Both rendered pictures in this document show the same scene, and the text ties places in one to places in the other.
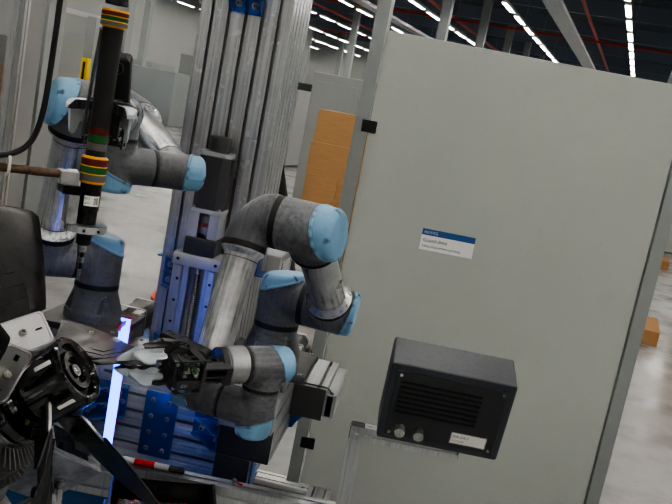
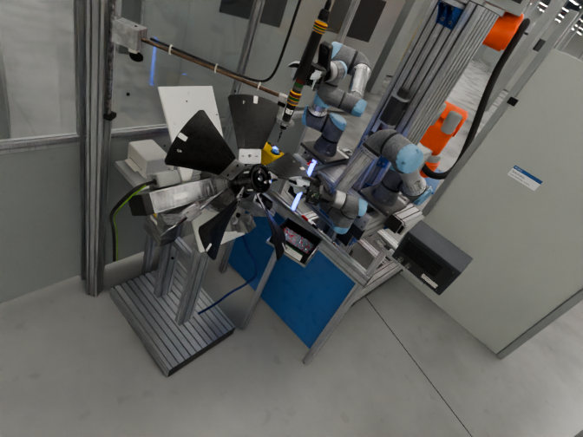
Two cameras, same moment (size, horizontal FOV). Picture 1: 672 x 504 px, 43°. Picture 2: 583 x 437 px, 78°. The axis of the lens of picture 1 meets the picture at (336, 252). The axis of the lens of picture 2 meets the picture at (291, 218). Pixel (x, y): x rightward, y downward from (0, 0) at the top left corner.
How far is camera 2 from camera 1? 0.52 m
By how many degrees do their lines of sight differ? 35
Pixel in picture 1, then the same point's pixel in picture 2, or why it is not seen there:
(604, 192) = not seen: outside the picture
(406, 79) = (548, 81)
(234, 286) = (357, 166)
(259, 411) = (342, 222)
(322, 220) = (405, 152)
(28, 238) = (271, 117)
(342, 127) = not seen: hidden behind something
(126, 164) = (327, 95)
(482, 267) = (538, 198)
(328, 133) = not seen: hidden behind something
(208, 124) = (403, 81)
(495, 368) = (458, 257)
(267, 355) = (353, 202)
